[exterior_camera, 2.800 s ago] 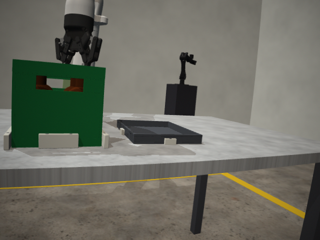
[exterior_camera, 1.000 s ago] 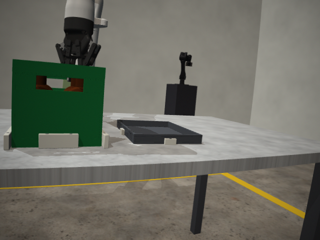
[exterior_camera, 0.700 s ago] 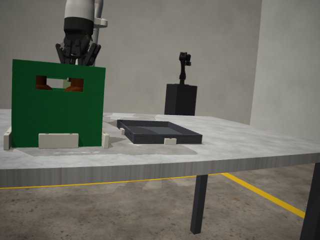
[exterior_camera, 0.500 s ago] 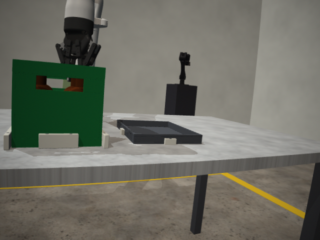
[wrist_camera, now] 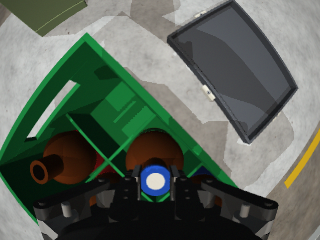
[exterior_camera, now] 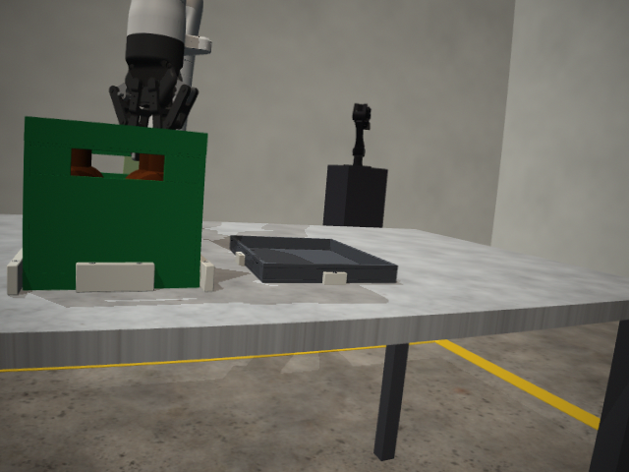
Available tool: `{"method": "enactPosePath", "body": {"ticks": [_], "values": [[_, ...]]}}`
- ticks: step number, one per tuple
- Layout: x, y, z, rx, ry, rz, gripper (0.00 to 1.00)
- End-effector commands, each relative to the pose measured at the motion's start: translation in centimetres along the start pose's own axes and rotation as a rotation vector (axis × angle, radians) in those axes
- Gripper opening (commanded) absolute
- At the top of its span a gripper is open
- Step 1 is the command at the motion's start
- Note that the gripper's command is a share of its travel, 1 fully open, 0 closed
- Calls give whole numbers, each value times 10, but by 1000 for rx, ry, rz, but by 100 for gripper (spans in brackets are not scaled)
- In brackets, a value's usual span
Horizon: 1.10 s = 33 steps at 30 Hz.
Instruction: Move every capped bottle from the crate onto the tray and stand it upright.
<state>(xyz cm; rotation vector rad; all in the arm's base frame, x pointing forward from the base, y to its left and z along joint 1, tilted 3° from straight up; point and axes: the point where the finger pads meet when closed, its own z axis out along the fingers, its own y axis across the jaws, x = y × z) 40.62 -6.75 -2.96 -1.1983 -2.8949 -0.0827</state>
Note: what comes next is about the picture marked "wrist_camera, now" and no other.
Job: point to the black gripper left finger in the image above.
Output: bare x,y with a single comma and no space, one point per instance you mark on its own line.
59,210

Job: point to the green crate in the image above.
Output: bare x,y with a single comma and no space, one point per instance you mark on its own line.
102,108

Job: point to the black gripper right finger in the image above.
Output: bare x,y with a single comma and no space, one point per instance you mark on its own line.
254,211

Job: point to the brown glass bottle with green label and blue cap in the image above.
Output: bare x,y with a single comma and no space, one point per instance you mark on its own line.
155,149

